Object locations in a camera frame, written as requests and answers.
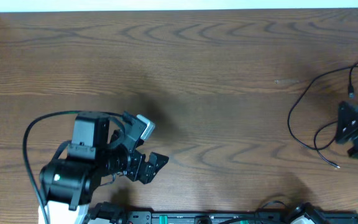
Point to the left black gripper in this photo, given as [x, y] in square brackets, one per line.
[138, 168]

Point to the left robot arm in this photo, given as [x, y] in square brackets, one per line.
[103, 144]

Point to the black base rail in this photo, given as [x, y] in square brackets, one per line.
[252, 217]

